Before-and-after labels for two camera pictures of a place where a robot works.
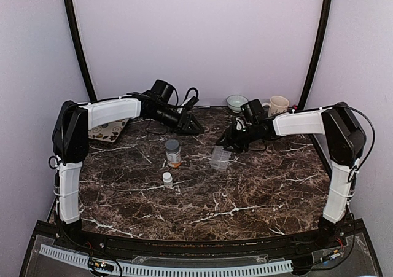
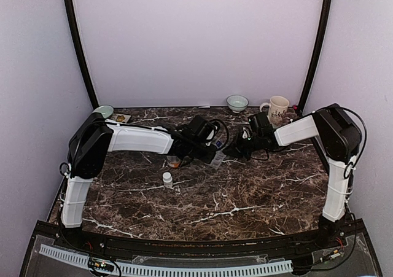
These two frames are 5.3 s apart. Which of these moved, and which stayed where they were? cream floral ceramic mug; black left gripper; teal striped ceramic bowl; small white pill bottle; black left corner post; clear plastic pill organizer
Moved: clear plastic pill organizer; black left gripper
Stayed: small white pill bottle; cream floral ceramic mug; teal striped ceramic bowl; black left corner post
